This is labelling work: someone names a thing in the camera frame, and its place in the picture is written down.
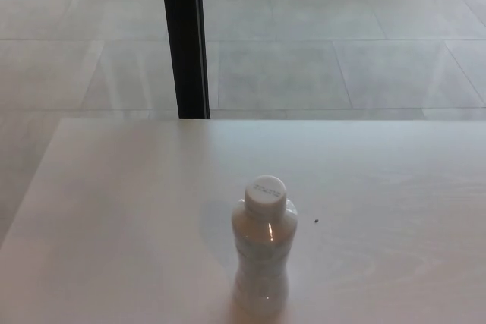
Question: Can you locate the white plastic bottle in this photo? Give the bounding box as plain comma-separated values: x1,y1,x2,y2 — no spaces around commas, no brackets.
230,197,300,312

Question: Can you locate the black vertical window post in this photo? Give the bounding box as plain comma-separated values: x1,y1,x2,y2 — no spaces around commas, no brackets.
158,0,211,120

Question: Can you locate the white screw cap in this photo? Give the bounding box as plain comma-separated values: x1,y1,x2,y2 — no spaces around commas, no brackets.
244,175,287,215

